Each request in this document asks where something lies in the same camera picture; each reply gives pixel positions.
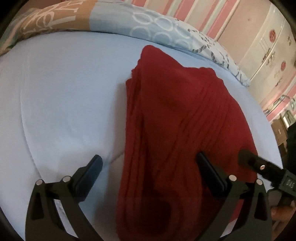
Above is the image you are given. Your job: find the person's right hand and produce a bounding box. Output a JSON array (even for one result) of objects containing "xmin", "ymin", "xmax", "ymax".
[{"xmin": 271, "ymin": 206, "xmax": 295, "ymax": 226}]

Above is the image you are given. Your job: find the dark red knit sweater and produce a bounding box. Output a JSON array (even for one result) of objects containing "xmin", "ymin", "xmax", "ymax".
[{"xmin": 116, "ymin": 45, "xmax": 256, "ymax": 240}]

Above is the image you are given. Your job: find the wooden drawer cabinet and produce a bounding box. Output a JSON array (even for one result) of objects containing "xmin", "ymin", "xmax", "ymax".
[{"xmin": 271, "ymin": 114, "xmax": 288, "ymax": 146}]

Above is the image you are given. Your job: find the white ornate wardrobe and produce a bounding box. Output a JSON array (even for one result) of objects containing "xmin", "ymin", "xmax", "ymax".
[{"xmin": 239, "ymin": 4, "xmax": 295, "ymax": 106}]

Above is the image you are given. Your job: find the patterned folded duvet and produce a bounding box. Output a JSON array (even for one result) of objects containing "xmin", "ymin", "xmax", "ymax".
[{"xmin": 1, "ymin": 1, "xmax": 250, "ymax": 87}]

